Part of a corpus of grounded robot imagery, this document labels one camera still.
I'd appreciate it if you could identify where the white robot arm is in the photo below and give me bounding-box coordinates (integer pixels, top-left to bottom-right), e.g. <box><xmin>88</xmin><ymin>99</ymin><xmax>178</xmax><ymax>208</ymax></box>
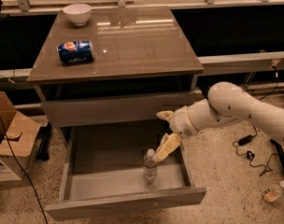
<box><xmin>153</xmin><ymin>82</ymin><xmax>284</xmax><ymax>162</ymax></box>

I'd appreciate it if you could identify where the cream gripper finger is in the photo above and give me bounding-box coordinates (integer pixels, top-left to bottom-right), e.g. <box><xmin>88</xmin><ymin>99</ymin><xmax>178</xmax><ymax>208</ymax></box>
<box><xmin>156</xmin><ymin>110</ymin><xmax>174</xmax><ymax>121</ymax></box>
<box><xmin>153</xmin><ymin>133</ymin><xmax>181</xmax><ymax>163</ymax></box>

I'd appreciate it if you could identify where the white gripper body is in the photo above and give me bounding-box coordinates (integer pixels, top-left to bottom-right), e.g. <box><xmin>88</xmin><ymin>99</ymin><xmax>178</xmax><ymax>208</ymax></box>
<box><xmin>169</xmin><ymin>106</ymin><xmax>198</xmax><ymax>138</ymax></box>

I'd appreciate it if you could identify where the white ceramic bowl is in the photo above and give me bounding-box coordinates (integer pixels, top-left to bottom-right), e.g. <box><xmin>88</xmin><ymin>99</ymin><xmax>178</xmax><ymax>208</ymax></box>
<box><xmin>63</xmin><ymin>4</ymin><xmax>91</xmax><ymax>26</ymax></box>

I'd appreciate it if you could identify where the brown cardboard box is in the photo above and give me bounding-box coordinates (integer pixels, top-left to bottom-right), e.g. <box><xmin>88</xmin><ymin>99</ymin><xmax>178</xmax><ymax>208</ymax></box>
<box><xmin>0</xmin><ymin>91</ymin><xmax>40</xmax><ymax>182</ymax></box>

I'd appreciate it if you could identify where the closed grey top drawer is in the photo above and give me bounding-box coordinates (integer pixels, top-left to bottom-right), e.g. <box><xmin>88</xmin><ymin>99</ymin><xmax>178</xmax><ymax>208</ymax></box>
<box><xmin>41</xmin><ymin>91</ymin><xmax>194</xmax><ymax>127</ymax></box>

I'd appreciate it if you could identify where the small bottle on floor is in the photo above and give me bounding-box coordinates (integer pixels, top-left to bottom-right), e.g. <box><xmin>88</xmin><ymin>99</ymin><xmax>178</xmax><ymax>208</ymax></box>
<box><xmin>262</xmin><ymin>180</ymin><xmax>284</xmax><ymax>203</ymax></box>

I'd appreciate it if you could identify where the black stand leg left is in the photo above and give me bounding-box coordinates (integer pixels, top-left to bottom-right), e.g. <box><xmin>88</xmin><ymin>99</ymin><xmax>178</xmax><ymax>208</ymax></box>
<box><xmin>36</xmin><ymin>122</ymin><xmax>52</xmax><ymax>161</ymax></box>

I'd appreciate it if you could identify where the grey drawer cabinet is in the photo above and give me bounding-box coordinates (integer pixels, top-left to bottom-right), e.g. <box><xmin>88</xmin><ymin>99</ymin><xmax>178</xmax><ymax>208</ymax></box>
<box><xmin>28</xmin><ymin>7</ymin><xmax>204</xmax><ymax>140</ymax></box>

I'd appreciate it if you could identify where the blue Pepsi soda can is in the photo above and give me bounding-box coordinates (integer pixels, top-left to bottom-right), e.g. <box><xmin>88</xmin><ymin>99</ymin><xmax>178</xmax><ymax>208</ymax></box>
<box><xmin>57</xmin><ymin>40</ymin><xmax>93</xmax><ymax>63</ymax></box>

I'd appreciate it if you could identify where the clear plastic water bottle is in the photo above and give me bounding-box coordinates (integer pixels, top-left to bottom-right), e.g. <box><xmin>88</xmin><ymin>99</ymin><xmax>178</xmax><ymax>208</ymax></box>
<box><xmin>143</xmin><ymin>148</ymin><xmax>157</xmax><ymax>182</ymax></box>

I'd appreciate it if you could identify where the open grey middle drawer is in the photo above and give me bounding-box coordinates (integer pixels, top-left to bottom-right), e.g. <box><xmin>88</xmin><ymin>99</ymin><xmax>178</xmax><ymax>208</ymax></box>
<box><xmin>46</xmin><ymin>119</ymin><xmax>206</xmax><ymax>221</ymax></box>

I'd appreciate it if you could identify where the black cable on left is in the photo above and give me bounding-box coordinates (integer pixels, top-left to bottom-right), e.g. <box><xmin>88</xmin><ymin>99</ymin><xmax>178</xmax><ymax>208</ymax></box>
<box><xmin>0</xmin><ymin>104</ymin><xmax>49</xmax><ymax>224</ymax></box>

